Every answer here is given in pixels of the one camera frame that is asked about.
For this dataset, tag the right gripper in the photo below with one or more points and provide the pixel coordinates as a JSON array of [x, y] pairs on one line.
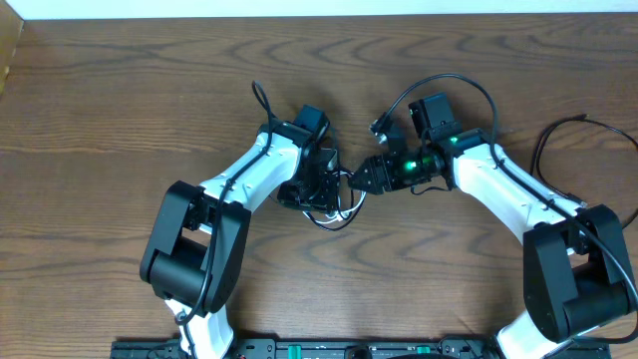
[[376, 165]]

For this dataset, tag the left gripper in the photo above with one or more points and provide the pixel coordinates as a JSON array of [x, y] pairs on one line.
[[309, 190]]

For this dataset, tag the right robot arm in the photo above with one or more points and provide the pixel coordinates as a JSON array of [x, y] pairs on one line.
[[576, 270]]

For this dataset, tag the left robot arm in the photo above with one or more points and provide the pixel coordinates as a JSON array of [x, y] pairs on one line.
[[194, 254]]

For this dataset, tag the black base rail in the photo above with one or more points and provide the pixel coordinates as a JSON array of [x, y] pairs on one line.
[[450, 347]]

